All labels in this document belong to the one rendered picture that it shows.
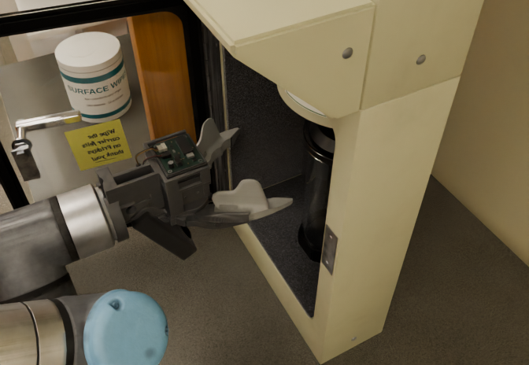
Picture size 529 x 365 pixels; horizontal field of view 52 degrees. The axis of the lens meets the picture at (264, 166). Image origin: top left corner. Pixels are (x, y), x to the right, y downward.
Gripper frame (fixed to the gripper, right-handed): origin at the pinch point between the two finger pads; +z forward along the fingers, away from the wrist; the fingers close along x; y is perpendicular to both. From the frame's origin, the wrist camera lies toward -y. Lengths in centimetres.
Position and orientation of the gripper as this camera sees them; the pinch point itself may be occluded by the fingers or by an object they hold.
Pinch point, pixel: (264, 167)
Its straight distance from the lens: 68.9
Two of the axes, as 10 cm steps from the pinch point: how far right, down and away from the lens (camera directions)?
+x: -4.7, -6.2, 6.2
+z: 8.8, -3.3, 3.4
